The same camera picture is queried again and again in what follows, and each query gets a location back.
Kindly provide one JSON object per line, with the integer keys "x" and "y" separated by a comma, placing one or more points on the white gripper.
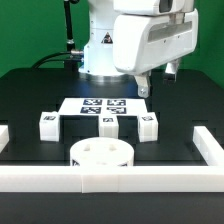
{"x": 142, "y": 43}

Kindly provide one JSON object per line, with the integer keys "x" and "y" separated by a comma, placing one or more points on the black camera pole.
{"x": 69, "y": 32}

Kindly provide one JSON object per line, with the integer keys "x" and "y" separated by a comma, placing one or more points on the white fence front wall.
{"x": 117, "y": 179}

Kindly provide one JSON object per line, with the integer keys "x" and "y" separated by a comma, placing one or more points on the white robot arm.
{"x": 98, "y": 64}

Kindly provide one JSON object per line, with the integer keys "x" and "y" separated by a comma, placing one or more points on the white round stool seat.
{"x": 101, "y": 151}

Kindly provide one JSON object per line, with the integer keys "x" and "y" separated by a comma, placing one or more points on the white marker sheet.
{"x": 97, "y": 106}

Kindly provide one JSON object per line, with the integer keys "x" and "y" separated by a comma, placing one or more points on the white fence left wall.
{"x": 4, "y": 137}

